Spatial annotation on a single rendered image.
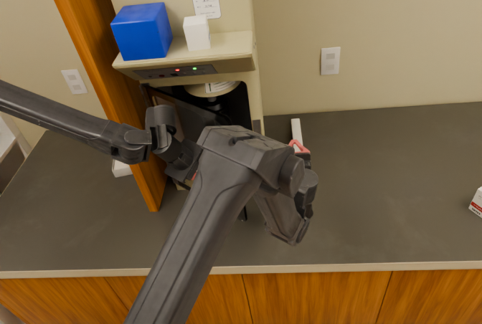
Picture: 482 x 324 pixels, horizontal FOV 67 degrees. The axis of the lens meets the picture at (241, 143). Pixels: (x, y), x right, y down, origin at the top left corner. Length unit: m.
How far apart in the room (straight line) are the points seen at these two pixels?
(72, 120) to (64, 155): 0.84
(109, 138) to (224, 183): 0.47
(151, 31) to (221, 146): 0.49
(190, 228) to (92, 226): 0.97
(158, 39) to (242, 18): 0.21
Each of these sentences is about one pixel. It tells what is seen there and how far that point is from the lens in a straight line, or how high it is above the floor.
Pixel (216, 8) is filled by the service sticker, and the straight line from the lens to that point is 0.90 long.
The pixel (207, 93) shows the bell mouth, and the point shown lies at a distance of 1.03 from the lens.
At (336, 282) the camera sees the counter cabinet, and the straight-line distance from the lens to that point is 1.25.
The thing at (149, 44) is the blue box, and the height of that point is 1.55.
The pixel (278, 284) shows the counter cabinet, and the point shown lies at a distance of 1.24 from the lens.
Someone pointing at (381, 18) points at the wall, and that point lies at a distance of 1.44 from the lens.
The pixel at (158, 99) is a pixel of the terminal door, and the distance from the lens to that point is 0.99.
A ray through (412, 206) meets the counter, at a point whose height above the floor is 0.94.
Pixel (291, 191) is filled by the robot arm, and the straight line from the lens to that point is 0.47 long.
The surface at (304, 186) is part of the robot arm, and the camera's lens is 0.78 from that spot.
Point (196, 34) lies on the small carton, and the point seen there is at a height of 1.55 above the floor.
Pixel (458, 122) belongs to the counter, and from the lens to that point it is 1.61.
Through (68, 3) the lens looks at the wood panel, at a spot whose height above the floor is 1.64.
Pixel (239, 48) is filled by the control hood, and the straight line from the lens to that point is 0.83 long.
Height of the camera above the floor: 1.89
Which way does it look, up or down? 41 degrees down
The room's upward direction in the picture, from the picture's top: 9 degrees counter-clockwise
